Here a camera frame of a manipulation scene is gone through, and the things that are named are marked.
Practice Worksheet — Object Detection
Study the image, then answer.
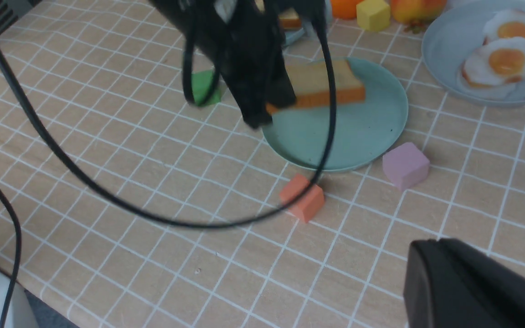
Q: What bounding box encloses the tan checkered tablecloth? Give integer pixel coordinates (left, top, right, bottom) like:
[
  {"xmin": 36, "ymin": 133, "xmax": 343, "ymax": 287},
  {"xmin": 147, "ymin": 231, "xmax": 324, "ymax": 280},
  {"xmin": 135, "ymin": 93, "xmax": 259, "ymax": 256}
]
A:
[{"xmin": 0, "ymin": 0, "xmax": 525, "ymax": 328}]

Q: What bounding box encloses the near fried egg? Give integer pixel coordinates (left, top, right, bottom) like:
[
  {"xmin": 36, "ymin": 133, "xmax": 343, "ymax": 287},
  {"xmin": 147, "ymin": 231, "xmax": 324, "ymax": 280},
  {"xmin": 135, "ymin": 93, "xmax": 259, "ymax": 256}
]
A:
[{"xmin": 456, "ymin": 37, "xmax": 525, "ymax": 100}]

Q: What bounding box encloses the red yellow apple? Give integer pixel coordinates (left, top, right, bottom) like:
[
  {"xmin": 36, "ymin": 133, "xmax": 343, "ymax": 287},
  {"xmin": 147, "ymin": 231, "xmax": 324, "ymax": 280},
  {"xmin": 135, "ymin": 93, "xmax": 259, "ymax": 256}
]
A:
[{"xmin": 390, "ymin": 0, "xmax": 448, "ymax": 35}]

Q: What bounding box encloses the yellow foam cube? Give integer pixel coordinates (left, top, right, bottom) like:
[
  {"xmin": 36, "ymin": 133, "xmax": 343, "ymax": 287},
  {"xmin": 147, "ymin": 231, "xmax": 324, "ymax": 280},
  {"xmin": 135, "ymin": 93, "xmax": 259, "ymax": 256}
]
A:
[{"xmin": 356, "ymin": 0, "xmax": 391, "ymax": 32}]

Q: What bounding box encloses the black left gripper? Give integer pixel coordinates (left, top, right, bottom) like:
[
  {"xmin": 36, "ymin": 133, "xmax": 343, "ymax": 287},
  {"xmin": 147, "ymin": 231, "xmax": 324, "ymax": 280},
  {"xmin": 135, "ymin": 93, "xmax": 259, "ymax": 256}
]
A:
[{"xmin": 151, "ymin": 0, "xmax": 296, "ymax": 129}]

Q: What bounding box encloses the grey-blue egg plate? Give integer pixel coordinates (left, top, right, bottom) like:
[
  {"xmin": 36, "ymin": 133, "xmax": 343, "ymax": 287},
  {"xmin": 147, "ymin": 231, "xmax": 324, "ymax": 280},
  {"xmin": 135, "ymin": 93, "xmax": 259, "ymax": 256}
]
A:
[{"xmin": 422, "ymin": 0, "xmax": 525, "ymax": 108}]

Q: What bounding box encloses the fried egg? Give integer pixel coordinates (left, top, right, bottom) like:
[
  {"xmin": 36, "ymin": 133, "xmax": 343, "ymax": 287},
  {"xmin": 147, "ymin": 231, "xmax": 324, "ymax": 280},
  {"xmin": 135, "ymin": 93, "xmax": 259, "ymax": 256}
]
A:
[
  {"xmin": 456, "ymin": 37, "xmax": 525, "ymax": 100},
  {"xmin": 483, "ymin": 9, "xmax": 525, "ymax": 45}
]

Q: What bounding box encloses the green foam cube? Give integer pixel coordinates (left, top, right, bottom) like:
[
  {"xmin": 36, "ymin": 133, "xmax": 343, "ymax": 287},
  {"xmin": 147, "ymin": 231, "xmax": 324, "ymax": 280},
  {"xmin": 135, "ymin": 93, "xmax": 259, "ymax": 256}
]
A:
[{"xmin": 192, "ymin": 69, "xmax": 221, "ymax": 108}]

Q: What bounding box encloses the orange foam block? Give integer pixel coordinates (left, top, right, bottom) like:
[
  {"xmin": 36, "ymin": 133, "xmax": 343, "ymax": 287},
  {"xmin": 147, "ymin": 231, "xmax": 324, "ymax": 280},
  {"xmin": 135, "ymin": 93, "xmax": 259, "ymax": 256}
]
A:
[{"xmin": 279, "ymin": 174, "xmax": 325, "ymax": 223}]

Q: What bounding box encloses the teal center plate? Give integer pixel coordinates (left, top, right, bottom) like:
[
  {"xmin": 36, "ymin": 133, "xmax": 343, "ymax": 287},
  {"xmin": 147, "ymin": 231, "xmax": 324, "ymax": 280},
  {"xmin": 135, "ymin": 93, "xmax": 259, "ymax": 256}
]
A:
[{"xmin": 261, "ymin": 57, "xmax": 408, "ymax": 172}]

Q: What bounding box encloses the orange fruit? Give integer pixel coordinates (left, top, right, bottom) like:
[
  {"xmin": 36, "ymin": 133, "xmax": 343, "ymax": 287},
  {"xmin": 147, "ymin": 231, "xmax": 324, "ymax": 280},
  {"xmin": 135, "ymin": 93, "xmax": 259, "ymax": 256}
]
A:
[{"xmin": 330, "ymin": 0, "xmax": 363, "ymax": 20}]

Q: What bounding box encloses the toast slice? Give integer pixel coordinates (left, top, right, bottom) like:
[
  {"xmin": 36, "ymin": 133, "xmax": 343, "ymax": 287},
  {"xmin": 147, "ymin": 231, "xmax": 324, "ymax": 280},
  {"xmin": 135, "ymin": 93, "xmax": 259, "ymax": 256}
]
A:
[
  {"xmin": 266, "ymin": 60, "xmax": 366, "ymax": 114},
  {"xmin": 278, "ymin": 9, "xmax": 302, "ymax": 31}
]

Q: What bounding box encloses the far fried egg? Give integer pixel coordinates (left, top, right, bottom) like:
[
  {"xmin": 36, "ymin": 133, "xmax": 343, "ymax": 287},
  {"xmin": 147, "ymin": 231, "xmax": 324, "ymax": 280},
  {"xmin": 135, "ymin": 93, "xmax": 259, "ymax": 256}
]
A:
[{"xmin": 483, "ymin": 9, "xmax": 525, "ymax": 45}]

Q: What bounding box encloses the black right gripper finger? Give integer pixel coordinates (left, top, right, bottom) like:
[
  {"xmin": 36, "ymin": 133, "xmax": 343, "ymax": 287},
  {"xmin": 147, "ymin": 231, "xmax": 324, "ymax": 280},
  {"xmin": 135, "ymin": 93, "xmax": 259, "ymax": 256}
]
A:
[{"xmin": 403, "ymin": 238, "xmax": 525, "ymax": 328}]

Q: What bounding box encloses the pink foam cube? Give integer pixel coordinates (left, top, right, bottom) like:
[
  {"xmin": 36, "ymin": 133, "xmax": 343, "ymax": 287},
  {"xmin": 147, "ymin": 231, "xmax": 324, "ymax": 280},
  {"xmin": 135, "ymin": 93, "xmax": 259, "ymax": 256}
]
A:
[{"xmin": 382, "ymin": 143, "xmax": 431, "ymax": 192}]

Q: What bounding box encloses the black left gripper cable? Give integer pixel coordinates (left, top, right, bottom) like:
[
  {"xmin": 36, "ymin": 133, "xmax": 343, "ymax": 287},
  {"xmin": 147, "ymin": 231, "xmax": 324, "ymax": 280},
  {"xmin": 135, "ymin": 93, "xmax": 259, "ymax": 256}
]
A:
[{"xmin": 0, "ymin": 0, "xmax": 337, "ymax": 228}]

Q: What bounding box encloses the light blue bread plate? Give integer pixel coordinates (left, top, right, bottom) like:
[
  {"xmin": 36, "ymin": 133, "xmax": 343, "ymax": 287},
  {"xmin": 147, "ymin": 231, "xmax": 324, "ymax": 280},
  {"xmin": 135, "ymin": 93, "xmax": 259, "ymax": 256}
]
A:
[{"xmin": 283, "ymin": 17, "xmax": 319, "ymax": 47}]

